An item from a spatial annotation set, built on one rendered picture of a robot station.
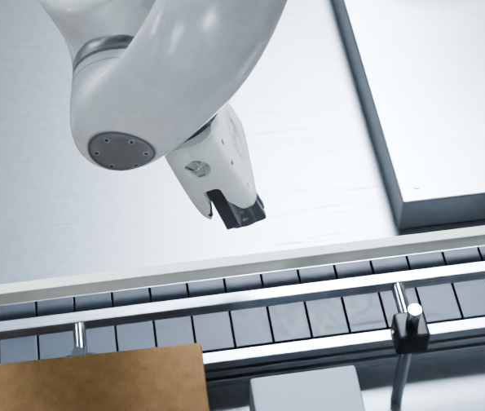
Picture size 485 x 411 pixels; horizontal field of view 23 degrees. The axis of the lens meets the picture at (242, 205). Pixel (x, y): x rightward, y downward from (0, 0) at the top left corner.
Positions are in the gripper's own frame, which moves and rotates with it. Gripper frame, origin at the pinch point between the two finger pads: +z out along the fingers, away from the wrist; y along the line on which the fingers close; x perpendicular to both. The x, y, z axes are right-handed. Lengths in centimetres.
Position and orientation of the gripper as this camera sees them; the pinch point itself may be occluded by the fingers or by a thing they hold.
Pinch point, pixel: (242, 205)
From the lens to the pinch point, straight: 106.7
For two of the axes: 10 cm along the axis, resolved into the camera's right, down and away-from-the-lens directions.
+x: -9.3, 3.2, 1.9
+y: -1.5, -7.9, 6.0
